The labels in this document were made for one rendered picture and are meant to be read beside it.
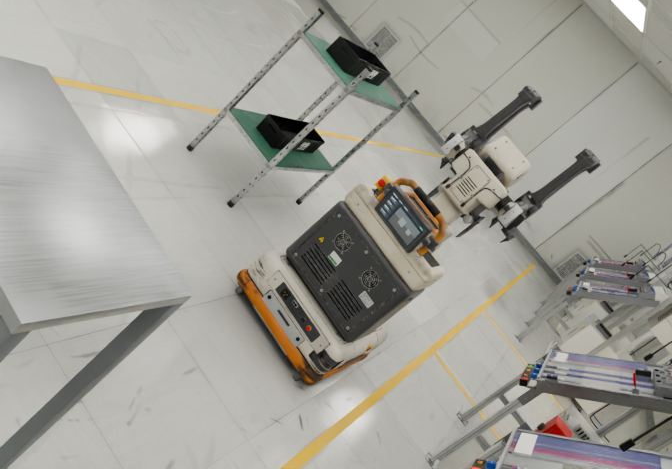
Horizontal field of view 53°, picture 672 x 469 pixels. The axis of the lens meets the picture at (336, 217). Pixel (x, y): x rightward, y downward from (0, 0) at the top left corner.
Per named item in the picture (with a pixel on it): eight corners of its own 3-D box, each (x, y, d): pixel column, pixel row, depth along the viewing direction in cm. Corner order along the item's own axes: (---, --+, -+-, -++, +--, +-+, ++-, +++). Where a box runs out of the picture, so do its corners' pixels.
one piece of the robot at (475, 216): (455, 238, 333) (489, 211, 326) (420, 195, 340) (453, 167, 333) (463, 238, 347) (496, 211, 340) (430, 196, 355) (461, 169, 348)
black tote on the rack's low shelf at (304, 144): (271, 149, 388) (285, 135, 384) (254, 126, 392) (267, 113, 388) (313, 154, 440) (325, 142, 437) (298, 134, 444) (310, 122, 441)
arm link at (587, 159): (589, 143, 320) (603, 159, 318) (588, 148, 333) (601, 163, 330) (512, 202, 329) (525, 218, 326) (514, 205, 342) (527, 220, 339)
